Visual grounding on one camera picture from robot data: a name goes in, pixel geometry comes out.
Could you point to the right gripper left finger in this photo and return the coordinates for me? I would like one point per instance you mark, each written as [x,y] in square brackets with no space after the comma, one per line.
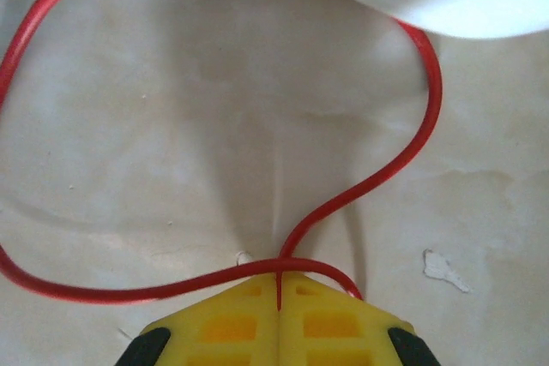
[223,331]

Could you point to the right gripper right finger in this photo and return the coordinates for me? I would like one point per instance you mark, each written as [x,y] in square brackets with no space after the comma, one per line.
[339,331]

